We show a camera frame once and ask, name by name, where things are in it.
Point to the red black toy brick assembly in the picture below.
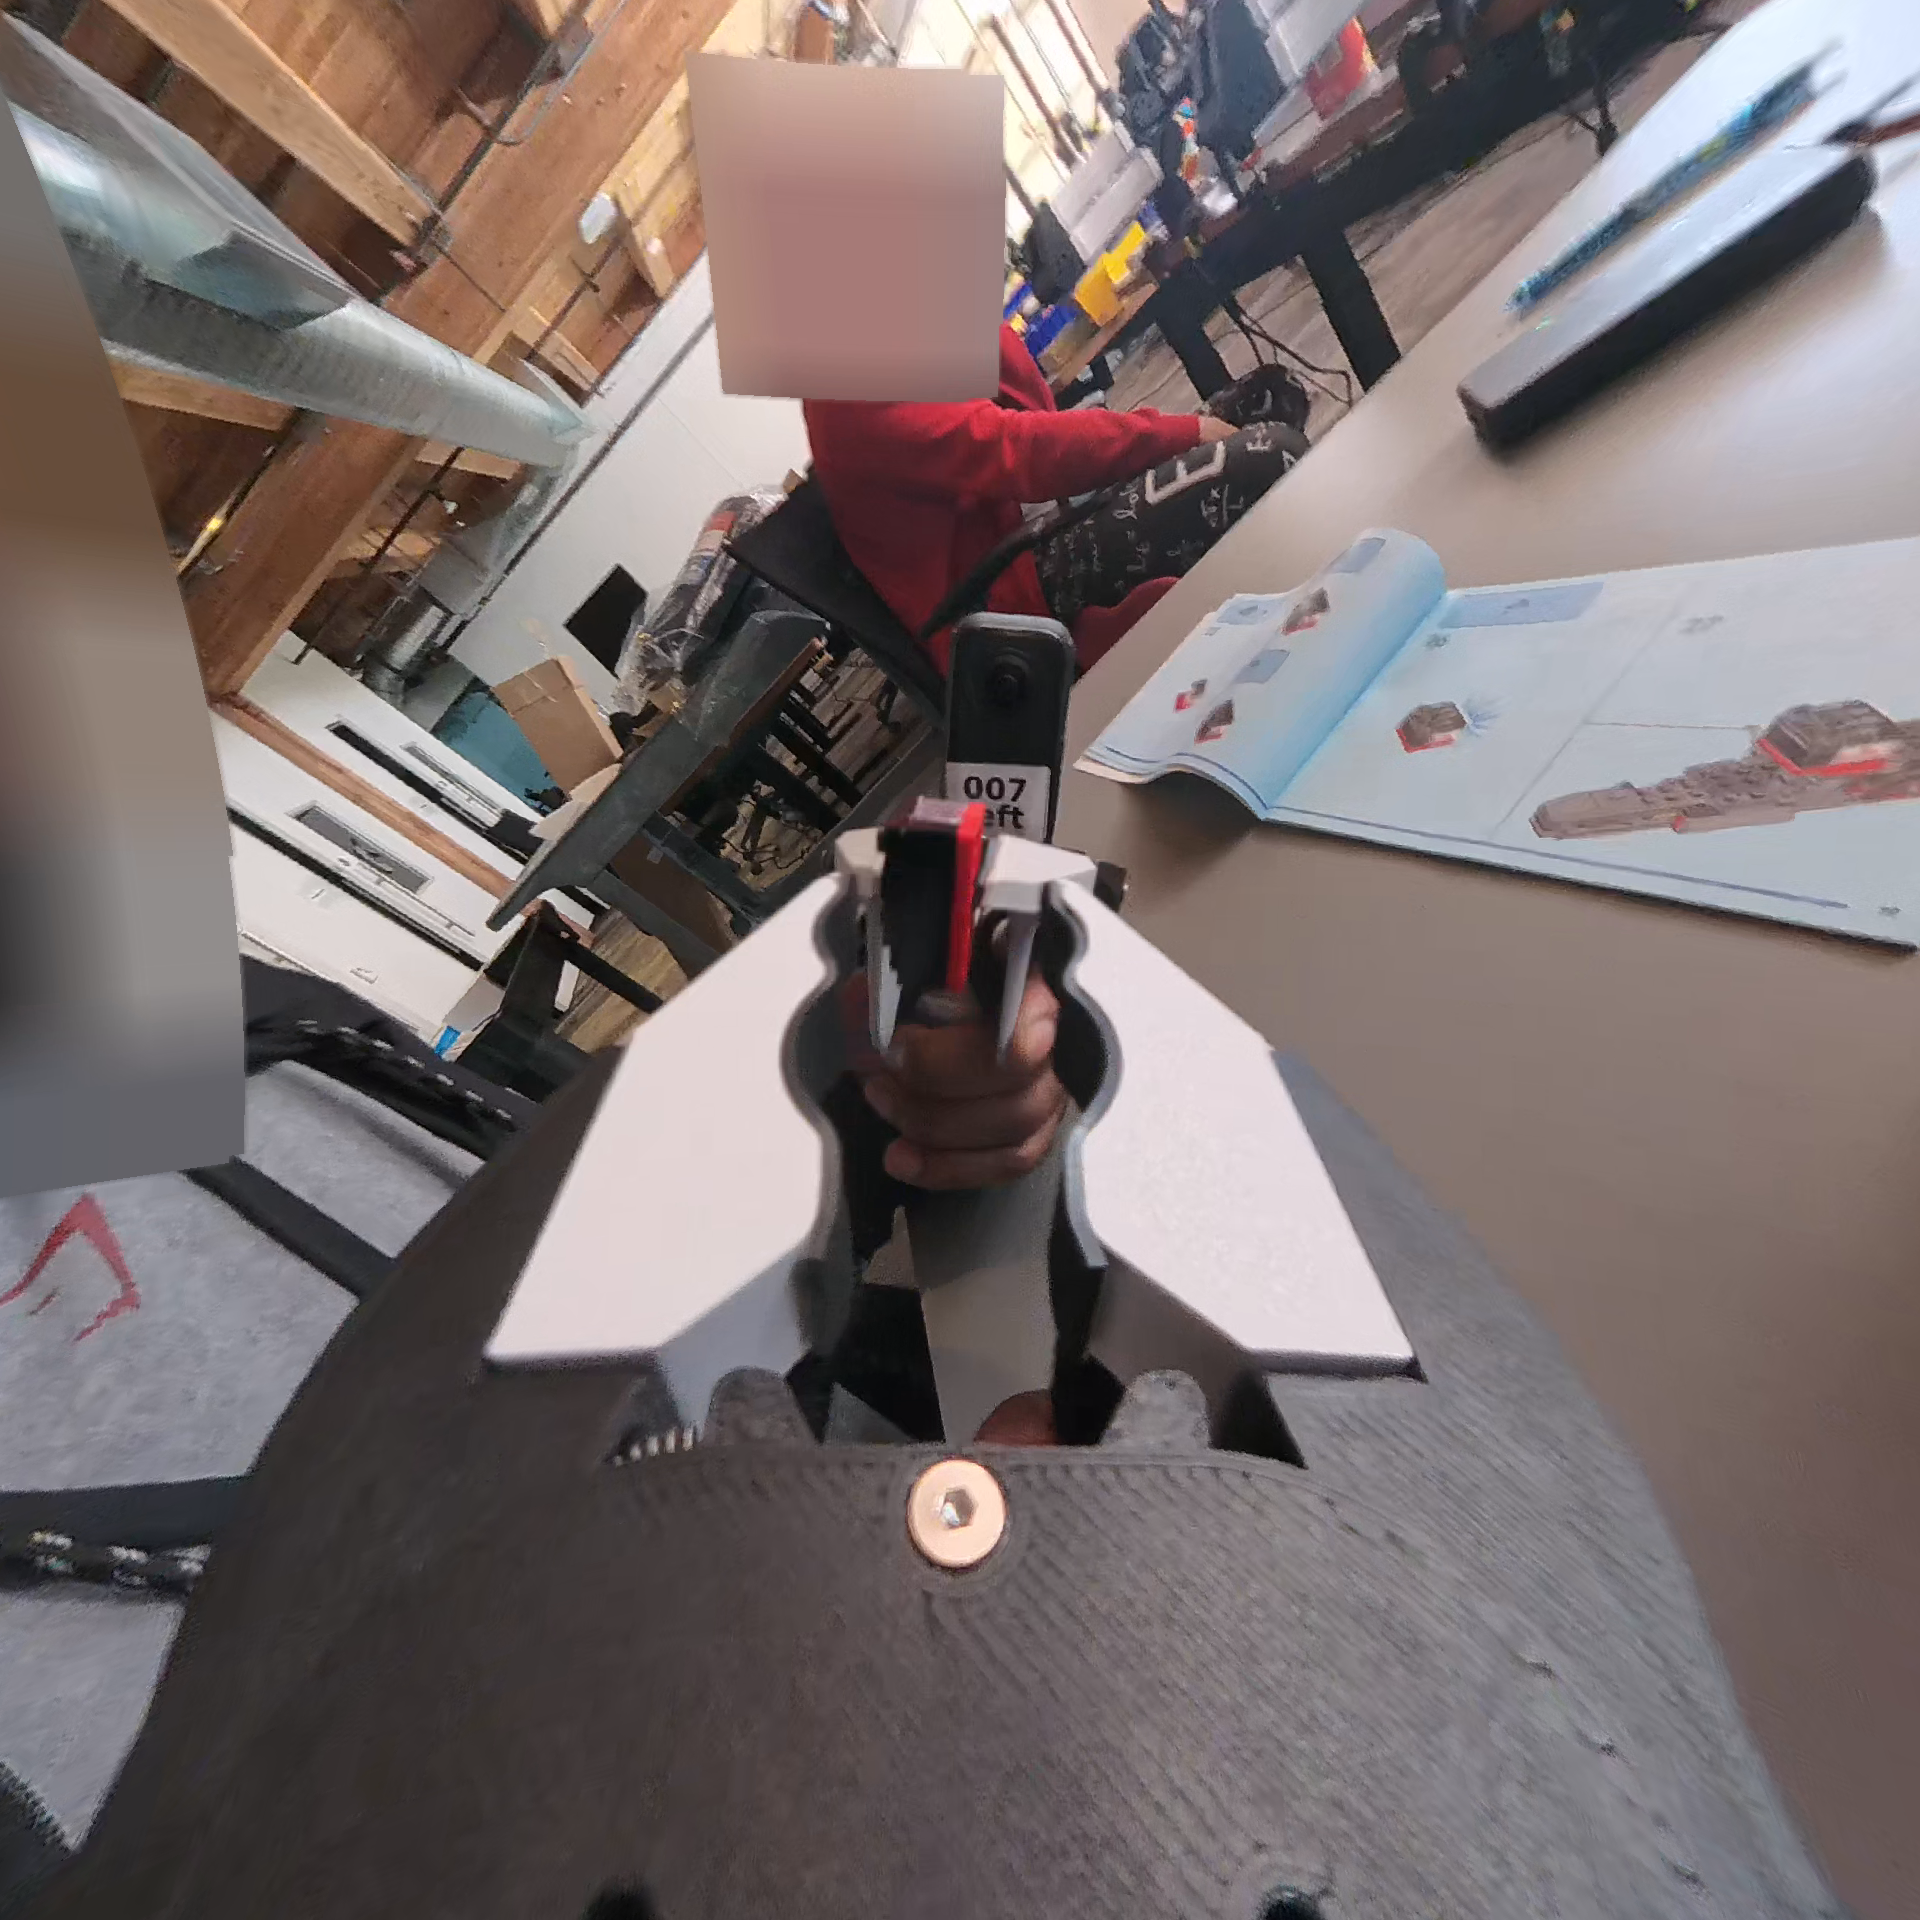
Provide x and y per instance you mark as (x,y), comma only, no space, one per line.
(938,900)

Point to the grey desk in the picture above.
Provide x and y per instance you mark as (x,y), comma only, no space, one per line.
(1576,1124)

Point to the black monitor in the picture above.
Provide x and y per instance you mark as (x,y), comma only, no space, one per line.
(609,617)

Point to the cardboard box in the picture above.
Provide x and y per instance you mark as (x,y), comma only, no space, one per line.
(555,720)

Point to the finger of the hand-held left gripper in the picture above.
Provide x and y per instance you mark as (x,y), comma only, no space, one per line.
(1037,879)
(866,900)

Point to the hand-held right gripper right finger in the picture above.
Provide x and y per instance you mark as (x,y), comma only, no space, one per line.
(1238,1200)

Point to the yellow bin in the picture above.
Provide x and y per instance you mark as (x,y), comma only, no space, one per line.
(1110,284)

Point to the person's left hand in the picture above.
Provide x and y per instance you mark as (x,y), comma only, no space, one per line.
(968,1108)

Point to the grey metal table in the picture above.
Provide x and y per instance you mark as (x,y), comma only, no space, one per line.
(675,763)

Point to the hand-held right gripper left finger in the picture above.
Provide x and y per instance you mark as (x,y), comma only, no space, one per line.
(675,1185)

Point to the silver ventilation duct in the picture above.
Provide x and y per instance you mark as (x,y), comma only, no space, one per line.
(301,329)

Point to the toy brick instruction booklet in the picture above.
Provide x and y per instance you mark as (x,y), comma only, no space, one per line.
(1576,704)

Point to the blue snack wrapper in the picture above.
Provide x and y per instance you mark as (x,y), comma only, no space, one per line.
(1680,180)

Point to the person's black jacket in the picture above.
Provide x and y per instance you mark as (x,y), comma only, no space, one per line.
(376,1049)

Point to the black case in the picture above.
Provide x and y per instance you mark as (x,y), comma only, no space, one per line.
(1665,300)

